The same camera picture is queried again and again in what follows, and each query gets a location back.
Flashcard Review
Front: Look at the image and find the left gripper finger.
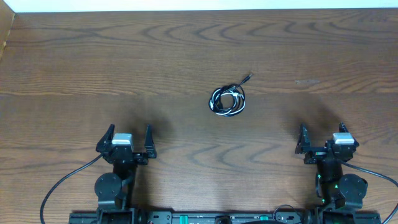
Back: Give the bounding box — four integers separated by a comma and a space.
144, 124, 157, 159
96, 124, 115, 152

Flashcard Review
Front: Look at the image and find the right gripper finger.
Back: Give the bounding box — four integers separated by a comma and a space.
339, 122, 359, 147
295, 124, 310, 154

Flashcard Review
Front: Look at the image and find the white USB cable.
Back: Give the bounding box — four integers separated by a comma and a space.
210, 88, 246, 117

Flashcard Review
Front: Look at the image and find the black USB cable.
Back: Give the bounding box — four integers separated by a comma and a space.
208, 73, 254, 118

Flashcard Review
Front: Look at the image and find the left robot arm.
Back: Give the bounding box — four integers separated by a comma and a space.
95, 124, 157, 223

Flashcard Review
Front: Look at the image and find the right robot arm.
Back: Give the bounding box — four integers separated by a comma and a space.
295, 123, 368, 223

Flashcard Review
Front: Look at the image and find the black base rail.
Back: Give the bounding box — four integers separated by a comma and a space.
68, 208, 382, 224

